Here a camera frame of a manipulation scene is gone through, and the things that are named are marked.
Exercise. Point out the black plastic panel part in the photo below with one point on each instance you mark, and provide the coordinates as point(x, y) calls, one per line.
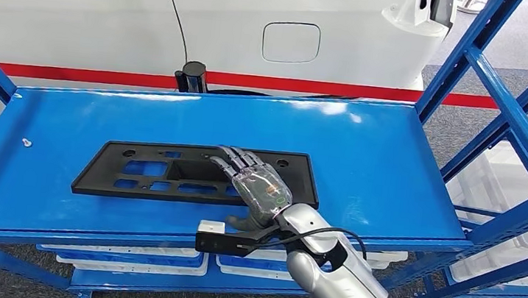
point(104, 170)

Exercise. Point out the black barrier post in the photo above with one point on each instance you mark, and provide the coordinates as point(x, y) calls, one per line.
point(193, 76)

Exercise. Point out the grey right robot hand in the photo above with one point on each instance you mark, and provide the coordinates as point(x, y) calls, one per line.
point(260, 186)

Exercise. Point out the small white screw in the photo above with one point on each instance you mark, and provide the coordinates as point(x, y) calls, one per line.
point(26, 143)

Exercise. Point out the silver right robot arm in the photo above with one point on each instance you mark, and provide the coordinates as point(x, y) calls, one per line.
point(328, 282)

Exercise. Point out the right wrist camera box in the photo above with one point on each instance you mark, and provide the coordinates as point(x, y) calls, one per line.
point(219, 243)

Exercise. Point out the white car body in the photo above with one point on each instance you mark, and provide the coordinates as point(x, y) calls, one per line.
point(86, 16)

